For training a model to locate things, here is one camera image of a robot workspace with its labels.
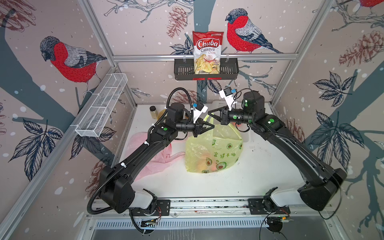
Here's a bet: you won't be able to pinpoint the white plastic crate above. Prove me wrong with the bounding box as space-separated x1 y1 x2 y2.
210 100 243 110

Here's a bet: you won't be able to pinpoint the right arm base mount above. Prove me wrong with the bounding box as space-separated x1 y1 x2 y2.
248 187 291 216

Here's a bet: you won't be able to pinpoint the black wire shelf basket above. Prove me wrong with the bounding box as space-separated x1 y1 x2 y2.
174 58 239 81

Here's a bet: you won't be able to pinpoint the black corrugated cable conduit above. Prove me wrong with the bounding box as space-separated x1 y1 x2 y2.
86 87 194 215

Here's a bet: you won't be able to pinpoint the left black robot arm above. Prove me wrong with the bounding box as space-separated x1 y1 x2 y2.
87 103 215 215

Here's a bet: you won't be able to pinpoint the pink plastic bag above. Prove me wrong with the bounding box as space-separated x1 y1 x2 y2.
125 132 186 181

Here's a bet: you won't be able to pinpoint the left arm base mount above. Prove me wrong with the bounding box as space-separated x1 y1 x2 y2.
129 189 171 217

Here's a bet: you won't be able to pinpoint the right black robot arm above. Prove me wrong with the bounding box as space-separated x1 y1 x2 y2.
208 88 347 213

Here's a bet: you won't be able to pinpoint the green plastic bag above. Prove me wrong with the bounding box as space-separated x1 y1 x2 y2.
185 124 244 174

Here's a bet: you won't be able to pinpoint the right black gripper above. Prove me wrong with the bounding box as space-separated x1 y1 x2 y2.
207 105 255 128

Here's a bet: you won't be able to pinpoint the horizontal aluminium rail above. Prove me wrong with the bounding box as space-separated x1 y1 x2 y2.
112 52 300 63

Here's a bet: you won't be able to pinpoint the white wire mesh basket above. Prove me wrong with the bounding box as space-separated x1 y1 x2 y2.
76 73 128 138

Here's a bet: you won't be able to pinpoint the Chuba cassava chips bag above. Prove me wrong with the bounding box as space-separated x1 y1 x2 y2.
193 31 224 75

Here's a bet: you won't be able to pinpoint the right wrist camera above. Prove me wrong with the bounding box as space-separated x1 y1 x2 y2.
219 87 237 111

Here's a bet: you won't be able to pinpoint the peach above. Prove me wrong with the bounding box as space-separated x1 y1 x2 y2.
196 158 228 174

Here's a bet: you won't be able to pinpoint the spice jar pale contents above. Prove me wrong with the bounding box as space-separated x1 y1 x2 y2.
150 106 158 120

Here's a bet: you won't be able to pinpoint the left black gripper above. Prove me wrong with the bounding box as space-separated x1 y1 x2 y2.
175 118 214 138

